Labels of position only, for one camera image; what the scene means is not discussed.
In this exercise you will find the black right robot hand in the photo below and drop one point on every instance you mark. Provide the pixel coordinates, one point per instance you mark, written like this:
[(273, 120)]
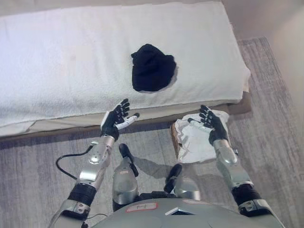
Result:
[(218, 129)]

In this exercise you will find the silver right robot leg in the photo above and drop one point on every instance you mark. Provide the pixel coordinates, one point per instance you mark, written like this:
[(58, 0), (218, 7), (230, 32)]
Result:
[(187, 187)]

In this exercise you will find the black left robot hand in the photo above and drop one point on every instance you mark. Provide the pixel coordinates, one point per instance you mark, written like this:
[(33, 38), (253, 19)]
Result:
[(111, 123)]

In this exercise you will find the black garment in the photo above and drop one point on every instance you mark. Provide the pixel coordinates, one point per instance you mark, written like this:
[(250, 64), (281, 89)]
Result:
[(152, 69)]

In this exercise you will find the white cloth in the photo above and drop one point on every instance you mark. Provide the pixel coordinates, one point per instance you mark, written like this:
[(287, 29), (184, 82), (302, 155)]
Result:
[(197, 145)]

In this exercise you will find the beige bed frame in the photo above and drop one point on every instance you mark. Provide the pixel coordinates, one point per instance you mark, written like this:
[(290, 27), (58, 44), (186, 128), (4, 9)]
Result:
[(240, 107)]

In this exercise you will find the white towel-covered bed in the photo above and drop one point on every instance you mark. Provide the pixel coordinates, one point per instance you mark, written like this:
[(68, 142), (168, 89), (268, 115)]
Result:
[(71, 59)]

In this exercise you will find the silver left robot leg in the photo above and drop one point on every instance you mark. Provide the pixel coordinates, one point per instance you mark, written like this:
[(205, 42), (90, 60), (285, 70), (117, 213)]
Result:
[(124, 183)]

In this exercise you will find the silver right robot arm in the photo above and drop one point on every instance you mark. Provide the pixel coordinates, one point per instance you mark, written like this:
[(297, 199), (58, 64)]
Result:
[(234, 171)]

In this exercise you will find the grey robot torso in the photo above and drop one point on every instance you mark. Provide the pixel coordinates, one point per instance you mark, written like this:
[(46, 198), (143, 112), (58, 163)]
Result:
[(166, 216)]

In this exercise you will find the grey rug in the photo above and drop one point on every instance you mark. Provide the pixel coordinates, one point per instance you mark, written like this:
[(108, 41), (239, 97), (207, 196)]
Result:
[(268, 118)]

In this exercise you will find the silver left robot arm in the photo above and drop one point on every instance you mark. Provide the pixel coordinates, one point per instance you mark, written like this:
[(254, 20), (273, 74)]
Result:
[(93, 168)]

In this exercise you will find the silver robot leg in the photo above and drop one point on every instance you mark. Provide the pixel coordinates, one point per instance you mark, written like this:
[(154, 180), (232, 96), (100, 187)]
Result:
[(124, 183), (187, 187)]

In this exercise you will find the tan woven basket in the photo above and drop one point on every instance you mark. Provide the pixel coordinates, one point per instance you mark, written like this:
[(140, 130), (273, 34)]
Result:
[(175, 140)]

